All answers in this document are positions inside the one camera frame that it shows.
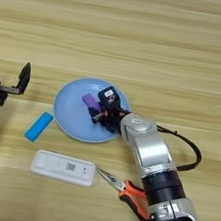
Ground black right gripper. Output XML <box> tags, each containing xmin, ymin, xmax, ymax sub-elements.
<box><xmin>84</xmin><ymin>99</ymin><xmax>131</xmax><ymax>136</ymax></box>

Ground purple rectangular block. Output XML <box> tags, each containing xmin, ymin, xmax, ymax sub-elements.
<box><xmin>80</xmin><ymin>92</ymin><xmax>105</xmax><ymax>112</ymax></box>

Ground light blue round plate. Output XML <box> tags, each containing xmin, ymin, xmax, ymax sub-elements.
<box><xmin>48</xmin><ymin>72</ymin><xmax>135</xmax><ymax>149</ymax></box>

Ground blue rectangular block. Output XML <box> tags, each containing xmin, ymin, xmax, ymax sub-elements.
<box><xmin>23</xmin><ymin>109</ymin><xmax>55</xmax><ymax>145</ymax></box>

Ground white rectangular remote device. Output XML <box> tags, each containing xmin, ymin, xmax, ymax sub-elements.
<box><xmin>28</xmin><ymin>148</ymin><xmax>99</xmax><ymax>189</ymax></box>

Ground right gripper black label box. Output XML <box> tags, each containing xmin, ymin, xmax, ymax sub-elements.
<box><xmin>96</xmin><ymin>84</ymin><xmax>122</xmax><ymax>110</ymax></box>

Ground orange black needle-nose pliers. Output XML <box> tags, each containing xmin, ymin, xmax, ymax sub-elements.
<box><xmin>87</xmin><ymin>166</ymin><xmax>169</xmax><ymax>221</ymax></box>

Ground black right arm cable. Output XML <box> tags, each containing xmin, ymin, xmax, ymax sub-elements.
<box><xmin>149</xmin><ymin>124</ymin><xmax>206</xmax><ymax>175</ymax></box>

